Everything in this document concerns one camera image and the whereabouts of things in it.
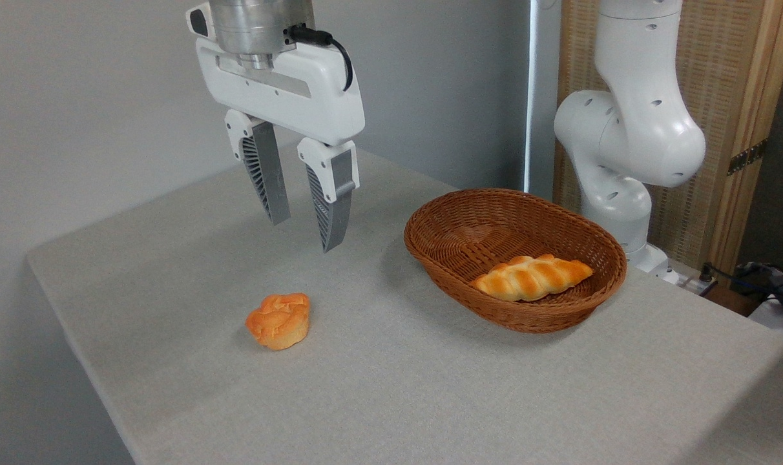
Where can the white power strip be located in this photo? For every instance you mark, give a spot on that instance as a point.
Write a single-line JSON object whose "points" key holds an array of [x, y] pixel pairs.
{"points": [[696, 284]]}

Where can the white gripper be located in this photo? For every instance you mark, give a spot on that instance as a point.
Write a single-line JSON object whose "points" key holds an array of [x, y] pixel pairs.
{"points": [[301, 97]]}

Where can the white vertical trim strip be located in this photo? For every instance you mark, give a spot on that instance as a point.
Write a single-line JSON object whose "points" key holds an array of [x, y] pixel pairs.
{"points": [[529, 97]]}

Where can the wooden woven screen panel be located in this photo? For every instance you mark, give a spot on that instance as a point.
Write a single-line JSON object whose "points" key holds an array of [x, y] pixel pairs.
{"points": [[727, 64]]}

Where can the braided golden bread loaf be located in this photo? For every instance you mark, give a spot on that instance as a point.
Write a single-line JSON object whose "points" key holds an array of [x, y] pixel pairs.
{"points": [[530, 278]]}

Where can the grey tablecloth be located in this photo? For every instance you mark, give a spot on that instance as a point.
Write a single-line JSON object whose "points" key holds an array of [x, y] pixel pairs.
{"points": [[365, 387]]}

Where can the dark metal hinge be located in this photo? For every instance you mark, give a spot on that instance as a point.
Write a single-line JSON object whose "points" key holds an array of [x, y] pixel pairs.
{"points": [[747, 157]]}

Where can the round orange bread roll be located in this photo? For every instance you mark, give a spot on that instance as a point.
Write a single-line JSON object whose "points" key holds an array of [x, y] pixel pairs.
{"points": [[278, 323]]}

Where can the brown oval wicker basket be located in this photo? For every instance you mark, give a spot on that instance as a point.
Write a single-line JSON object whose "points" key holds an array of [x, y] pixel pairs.
{"points": [[449, 245]]}

